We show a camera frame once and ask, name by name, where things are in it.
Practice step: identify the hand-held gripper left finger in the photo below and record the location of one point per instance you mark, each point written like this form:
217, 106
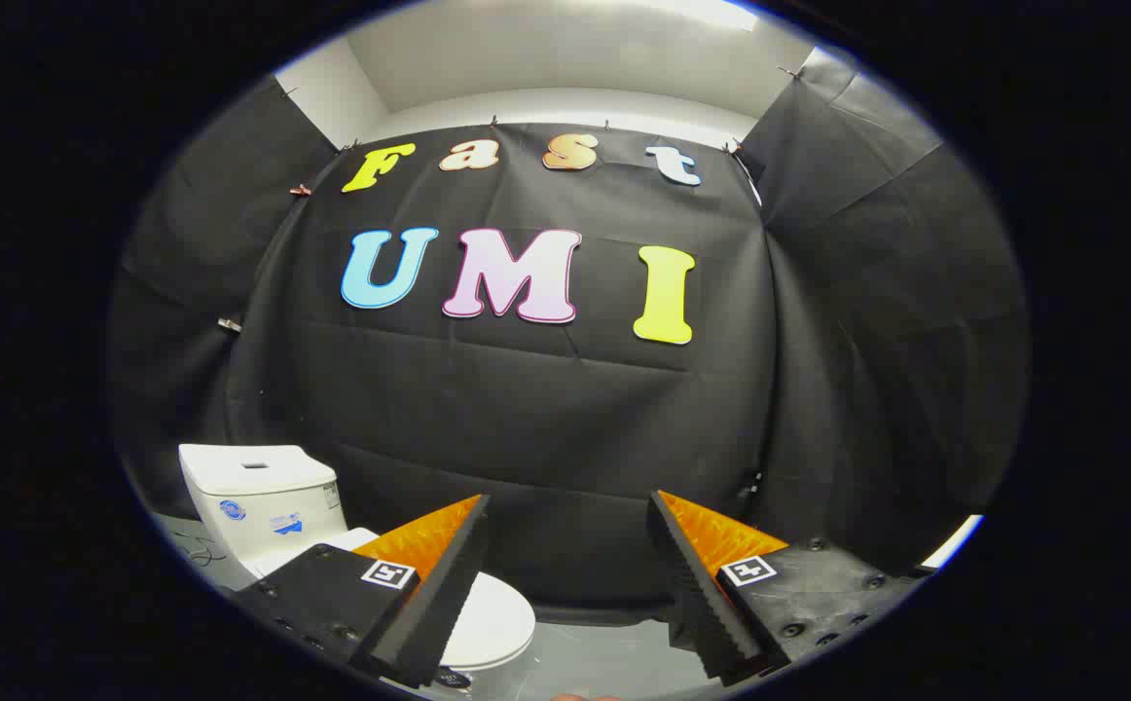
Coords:
434, 604

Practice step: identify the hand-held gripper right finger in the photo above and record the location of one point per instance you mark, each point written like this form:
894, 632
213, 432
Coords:
697, 594

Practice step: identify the white toilet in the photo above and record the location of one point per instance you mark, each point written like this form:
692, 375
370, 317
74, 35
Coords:
254, 506

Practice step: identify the black backdrop cloth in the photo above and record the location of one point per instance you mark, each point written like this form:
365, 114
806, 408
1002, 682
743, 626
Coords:
527, 419

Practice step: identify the small silver clip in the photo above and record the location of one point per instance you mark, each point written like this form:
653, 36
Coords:
229, 324

